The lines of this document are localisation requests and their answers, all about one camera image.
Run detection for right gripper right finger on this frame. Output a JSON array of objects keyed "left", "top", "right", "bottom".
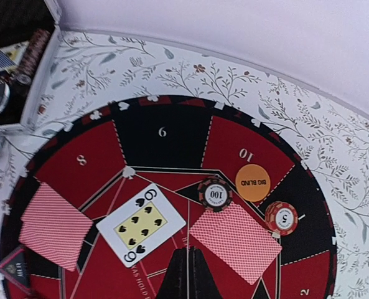
[{"left": 189, "top": 247, "right": 223, "bottom": 299}]

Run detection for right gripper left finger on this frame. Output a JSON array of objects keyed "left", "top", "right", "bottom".
[{"left": 156, "top": 248, "right": 188, "bottom": 299}]

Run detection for face up playing card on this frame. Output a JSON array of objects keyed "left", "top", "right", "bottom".
[{"left": 96, "top": 183, "right": 186, "bottom": 268}]

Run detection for dark chips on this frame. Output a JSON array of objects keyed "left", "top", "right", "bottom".
[{"left": 197, "top": 176, "right": 233, "bottom": 212}]

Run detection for orange chips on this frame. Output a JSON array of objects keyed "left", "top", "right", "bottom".
[{"left": 264, "top": 201, "right": 299, "bottom": 235}]

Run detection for orange big blind button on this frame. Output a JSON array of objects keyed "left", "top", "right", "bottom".
[{"left": 235, "top": 164, "right": 271, "bottom": 202}]

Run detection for single red dealt card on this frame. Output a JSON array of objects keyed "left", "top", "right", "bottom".
[{"left": 19, "top": 183, "right": 93, "bottom": 272}]

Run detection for triangular all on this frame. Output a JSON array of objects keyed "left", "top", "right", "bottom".
[{"left": 0, "top": 245, "right": 31, "bottom": 294}]

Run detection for round red black poker mat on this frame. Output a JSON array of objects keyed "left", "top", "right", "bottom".
[{"left": 0, "top": 95, "right": 337, "bottom": 298}]

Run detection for floral white table cloth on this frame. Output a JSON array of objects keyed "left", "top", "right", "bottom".
[{"left": 0, "top": 31, "right": 369, "bottom": 298}]

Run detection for right chip row in case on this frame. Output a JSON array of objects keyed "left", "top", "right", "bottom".
[{"left": 16, "top": 29, "right": 50, "bottom": 78}]

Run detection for blue card deck in case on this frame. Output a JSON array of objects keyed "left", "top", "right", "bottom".
[{"left": 0, "top": 41, "right": 29, "bottom": 72}]

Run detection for aluminium poker case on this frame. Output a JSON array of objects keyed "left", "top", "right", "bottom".
[{"left": 0, "top": 1, "right": 62, "bottom": 130}]

